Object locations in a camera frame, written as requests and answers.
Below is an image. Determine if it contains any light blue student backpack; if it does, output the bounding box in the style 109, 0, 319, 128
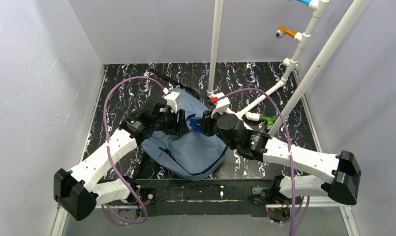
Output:
141, 69, 228, 181

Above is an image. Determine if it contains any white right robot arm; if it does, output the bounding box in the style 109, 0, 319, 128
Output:
199, 111, 362, 206

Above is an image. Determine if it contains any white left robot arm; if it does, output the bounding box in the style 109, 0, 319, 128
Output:
53, 103, 189, 221

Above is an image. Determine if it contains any green marker pen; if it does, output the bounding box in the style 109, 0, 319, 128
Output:
259, 116, 277, 130

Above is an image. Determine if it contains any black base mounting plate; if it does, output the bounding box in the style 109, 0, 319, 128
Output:
100, 177, 335, 218

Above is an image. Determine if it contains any orange blue pipe valve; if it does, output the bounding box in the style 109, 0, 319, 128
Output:
275, 25, 297, 38

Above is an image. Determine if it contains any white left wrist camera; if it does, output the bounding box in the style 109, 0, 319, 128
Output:
162, 88, 182, 113

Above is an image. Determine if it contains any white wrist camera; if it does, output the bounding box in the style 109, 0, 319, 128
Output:
210, 92, 230, 118
162, 88, 182, 113

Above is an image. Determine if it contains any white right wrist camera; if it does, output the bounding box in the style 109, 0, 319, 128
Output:
210, 92, 230, 118

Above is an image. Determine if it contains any aluminium rail frame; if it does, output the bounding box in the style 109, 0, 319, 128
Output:
51, 184, 362, 236

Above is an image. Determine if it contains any white pvc pipe frame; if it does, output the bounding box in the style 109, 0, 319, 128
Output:
207, 0, 370, 136

